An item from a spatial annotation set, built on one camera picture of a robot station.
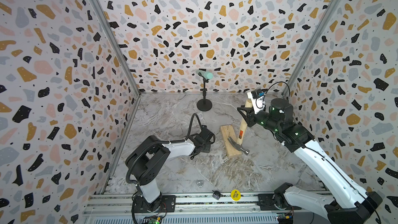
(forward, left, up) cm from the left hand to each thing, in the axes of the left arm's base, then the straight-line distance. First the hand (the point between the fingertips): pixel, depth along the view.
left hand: (210, 144), depth 93 cm
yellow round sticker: (-27, -12, -1) cm, 29 cm away
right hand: (+1, -14, +34) cm, 36 cm away
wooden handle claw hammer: (-5, -14, +28) cm, 32 cm away
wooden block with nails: (-5, -12, +3) cm, 13 cm away
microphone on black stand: (+32, +4, 0) cm, 32 cm away
